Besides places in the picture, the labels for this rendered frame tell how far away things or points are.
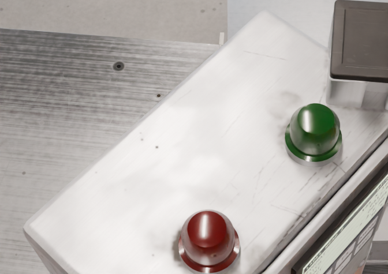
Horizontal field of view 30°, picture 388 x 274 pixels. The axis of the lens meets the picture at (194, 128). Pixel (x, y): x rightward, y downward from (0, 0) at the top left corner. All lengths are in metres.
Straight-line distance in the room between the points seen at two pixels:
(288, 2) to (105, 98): 0.35
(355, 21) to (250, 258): 0.12
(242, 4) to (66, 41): 0.30
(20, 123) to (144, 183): 0.84
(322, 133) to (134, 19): 2.04
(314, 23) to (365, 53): 0.88
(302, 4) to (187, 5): 1.14
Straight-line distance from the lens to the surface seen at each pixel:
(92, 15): 2.37
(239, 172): 0.33
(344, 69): 0.33
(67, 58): 1.21
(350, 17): 0.35
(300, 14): 1.23
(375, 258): 1.00
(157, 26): 2.31
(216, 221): 0.30
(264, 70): 0.36
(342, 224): 0.34
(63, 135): 1.13
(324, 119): 0.32
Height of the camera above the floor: 1.77
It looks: 58 degrees down
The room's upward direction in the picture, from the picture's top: 8 degrees counter-clockwise
